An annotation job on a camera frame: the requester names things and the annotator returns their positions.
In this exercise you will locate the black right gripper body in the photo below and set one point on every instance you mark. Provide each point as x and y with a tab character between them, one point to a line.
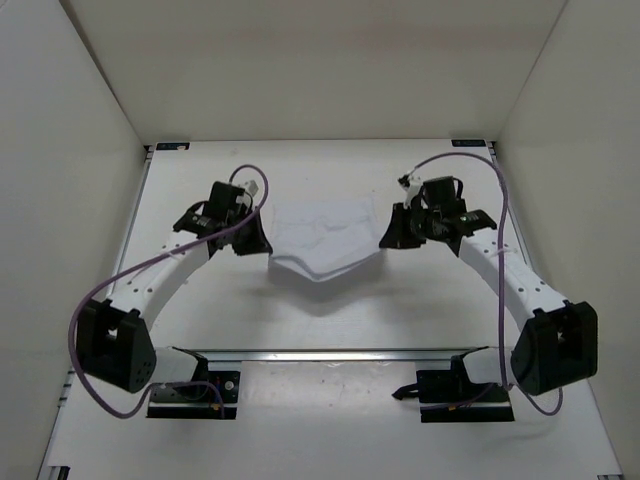
425	221

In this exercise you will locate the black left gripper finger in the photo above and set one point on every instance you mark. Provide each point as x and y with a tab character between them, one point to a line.
247	245
256	229

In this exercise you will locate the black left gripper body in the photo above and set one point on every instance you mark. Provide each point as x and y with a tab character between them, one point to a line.
241	214

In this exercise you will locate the white skirt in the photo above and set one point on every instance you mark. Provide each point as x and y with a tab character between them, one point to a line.
321	240

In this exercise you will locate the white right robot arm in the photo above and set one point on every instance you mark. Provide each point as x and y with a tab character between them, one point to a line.
557	343

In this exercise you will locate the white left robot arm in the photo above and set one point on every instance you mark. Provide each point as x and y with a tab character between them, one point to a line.
110	339

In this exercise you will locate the blue right corner label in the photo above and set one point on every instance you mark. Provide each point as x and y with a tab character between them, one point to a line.
468	143

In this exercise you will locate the blue corner label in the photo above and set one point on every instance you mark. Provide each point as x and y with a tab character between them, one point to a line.
468	143
172	146

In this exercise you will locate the blue left corner label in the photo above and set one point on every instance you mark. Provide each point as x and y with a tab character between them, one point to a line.
172	146

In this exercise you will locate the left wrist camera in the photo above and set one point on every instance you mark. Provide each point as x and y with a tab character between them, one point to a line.
250	189

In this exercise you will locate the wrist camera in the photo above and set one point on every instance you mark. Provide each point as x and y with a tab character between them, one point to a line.
250	189
411	185

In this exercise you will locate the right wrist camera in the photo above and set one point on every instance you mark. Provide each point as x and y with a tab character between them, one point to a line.
411	185

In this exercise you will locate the aluminium front rail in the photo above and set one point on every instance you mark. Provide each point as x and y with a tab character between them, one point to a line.
335	355

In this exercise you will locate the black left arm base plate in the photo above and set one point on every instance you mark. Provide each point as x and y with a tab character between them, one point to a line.
198	403

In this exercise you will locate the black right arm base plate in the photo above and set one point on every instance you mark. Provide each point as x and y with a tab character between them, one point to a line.
448	397

